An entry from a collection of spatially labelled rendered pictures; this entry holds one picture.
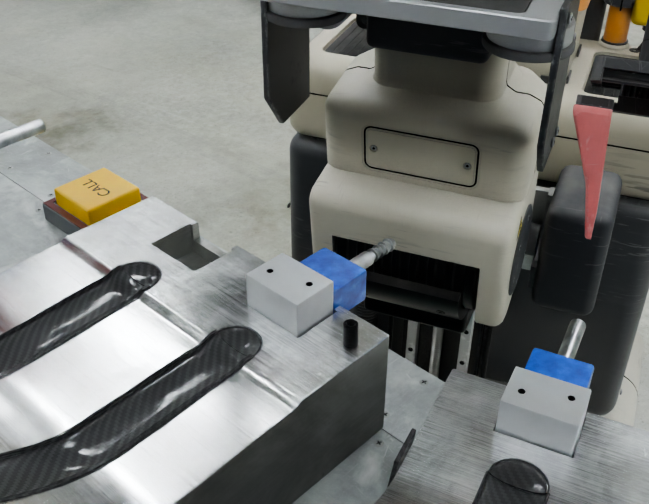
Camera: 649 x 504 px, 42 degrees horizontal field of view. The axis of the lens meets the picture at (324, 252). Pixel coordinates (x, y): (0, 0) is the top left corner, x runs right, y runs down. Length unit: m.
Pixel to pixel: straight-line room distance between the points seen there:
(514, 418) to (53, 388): 0.29
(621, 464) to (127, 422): 0.31
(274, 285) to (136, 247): 0.14
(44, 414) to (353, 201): 0.45
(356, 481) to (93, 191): 0.41
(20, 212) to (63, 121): 2.04
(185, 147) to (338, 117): 1.84
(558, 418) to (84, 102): 2.65
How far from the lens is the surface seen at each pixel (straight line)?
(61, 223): 0.87
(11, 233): 0.89
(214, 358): 0.58
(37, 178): 0.97
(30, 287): 0.66
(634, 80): 0.49
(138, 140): 2.78
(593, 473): 0.57
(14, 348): 0.62
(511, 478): 0.56
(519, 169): 0.87
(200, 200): 2.43
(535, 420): 0.56
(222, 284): 0.62
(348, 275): 0.61
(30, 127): 0.77
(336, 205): 0.90
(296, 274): 0.59
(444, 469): 0.55
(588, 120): 0.48
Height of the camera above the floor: 1.27
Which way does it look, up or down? 35 degrees down
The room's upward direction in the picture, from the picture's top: straight up
